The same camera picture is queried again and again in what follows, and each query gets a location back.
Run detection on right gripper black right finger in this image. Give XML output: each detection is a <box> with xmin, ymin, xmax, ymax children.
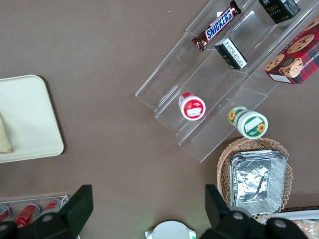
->
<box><xmin>201</xmin><ymin>184</ymin><xmax>253</xmax><ymax>239</ymax></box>

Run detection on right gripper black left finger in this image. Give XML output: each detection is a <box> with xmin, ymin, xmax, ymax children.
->
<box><xmin>22</xmin><ymin>184</ymin><xmax>94</xmax><ymax>239</ymax></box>

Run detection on triangle sandwich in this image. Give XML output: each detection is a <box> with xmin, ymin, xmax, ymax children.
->
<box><xmin>0</xmin><ymin>116</ymin><xmax>13</xmax><ymax>153</ymax></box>

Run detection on light wicker basket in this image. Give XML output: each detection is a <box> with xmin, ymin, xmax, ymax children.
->
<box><xmin>216</xmin><ymin>137</ymin><xmax>295</xmax><ymax>223</ymax></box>

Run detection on beige plastic tray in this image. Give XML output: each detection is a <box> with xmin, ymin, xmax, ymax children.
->
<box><xmin>0</xmin><ymin>74</ymin><xmax>65</xmax><ymax>164</ymax></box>

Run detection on clear acrylic bottle rack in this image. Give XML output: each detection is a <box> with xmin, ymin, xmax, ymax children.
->
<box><xmin>0</xmin><ymin>194</ymin><xmax>69</xmax><ymax>223</ymax></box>

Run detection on red cola bottle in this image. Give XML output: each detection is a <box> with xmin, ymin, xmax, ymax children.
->
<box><xmin>12</xmin><ymin>203</ymin><xmax>41</xmax><ymax>223</ymax></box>
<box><xmin>40</xmin><ymin>199</ymin><xmax>62</xmax><ymax>215</ymax></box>
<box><xmin>0</xmin><ymin>206</ymin><xmax>12</xmax><ymax>222</ymax></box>

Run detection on stacked aluminium foil trays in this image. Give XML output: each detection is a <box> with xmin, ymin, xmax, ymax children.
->
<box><xmin>228</xmin><ymin>149</ymin><xmax>289</xmax><ymax>216</ymax></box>

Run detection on white plastic snack bin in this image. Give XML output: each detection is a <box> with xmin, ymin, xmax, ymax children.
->
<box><xmin>281</xmin><ymin>208</ymin><xmax>319</xmax><ymax>239</ymax></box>

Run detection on clear cracker bag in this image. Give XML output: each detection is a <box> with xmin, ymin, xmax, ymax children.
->
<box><xmin>291</xmin><ymin>218</ymin><xmax>319</xmax><ymax>239</ymax></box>

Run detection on green lid yoghurt cup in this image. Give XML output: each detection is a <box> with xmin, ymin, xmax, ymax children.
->
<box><xmin>228</xmin><ymin>106</ymin><xmax>269</xmax><ymax>139</ymax></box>

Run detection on red lid yoghurt cup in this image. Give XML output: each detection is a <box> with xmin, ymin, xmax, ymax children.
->
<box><xmin>177</xmin><ymin>91</ymin><xmax>207</xmax><ymax>121</ymax></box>

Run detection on clear acrylic stepped stand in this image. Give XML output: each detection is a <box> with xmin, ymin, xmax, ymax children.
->
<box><xmin>134</xmin><ymin>0</ymin><xmax>319</xmax><ymax>164</ymax></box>

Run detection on small black box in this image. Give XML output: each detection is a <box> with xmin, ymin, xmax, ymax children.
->
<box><xmin>214</xmin><ymin>37</ymin><xmax>248</xmax><ymax>71</ymax></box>
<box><xmin>258</xmin><ymin>0</ymin><xmax>302</xmax><ymax>24</ymax></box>

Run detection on red tartan cookie box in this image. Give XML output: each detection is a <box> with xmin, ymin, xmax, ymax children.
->
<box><xmin>264</xmin><ymin>16</ymin><xmax>319</xmax><ymax>86</ymax></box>

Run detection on Snickers bar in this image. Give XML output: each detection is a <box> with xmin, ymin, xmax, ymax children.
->
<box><xmin>191</xmin><ymin>0</ymin><xmax>242</xmax><ymax>53</ymax></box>

